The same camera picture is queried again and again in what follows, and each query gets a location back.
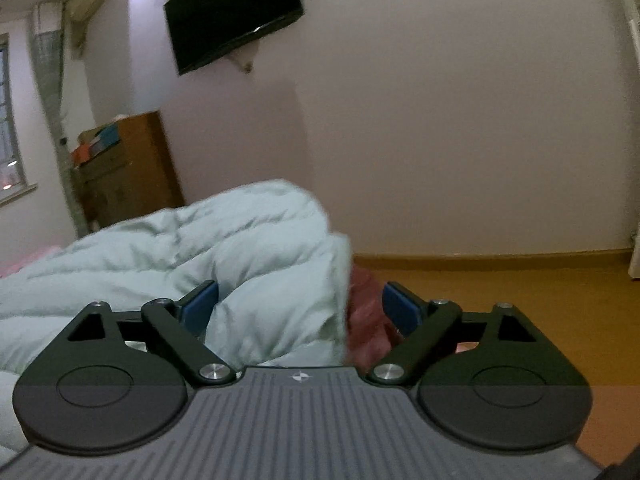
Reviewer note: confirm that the black wall television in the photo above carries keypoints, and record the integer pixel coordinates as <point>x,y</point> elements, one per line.
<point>230,10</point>

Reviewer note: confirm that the cardboard box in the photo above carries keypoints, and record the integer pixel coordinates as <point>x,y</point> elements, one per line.
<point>95,132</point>

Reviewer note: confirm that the barred window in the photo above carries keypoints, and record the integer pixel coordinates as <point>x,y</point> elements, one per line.
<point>7,125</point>

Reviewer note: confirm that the teal box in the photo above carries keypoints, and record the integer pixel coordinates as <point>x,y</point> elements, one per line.
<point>106,142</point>

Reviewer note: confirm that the checked curtain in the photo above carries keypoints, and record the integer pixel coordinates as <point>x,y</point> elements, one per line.
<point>50,85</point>

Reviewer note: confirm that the wooden cabinet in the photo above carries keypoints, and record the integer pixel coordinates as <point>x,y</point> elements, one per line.
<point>140,175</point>

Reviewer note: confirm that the white door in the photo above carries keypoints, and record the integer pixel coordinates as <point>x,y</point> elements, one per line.
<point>635,35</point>

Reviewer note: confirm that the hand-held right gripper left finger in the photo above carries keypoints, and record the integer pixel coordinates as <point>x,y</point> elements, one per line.
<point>200,307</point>

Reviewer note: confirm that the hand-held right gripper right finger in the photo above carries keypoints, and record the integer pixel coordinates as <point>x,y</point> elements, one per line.
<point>400,307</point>

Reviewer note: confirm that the orange box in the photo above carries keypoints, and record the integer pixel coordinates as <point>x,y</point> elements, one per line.
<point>80,155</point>

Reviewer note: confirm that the pink bed sheet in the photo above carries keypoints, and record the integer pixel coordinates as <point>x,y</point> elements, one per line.
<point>367,310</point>

